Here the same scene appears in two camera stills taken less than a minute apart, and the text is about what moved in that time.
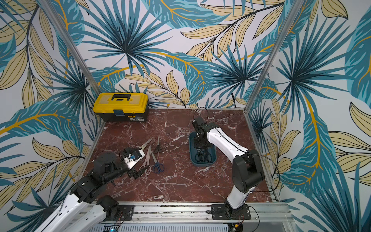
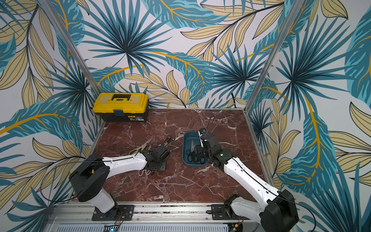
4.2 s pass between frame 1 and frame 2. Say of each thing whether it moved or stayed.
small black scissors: moved
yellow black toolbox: stayed
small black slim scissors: moved
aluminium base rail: stayed
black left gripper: moved
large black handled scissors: moved
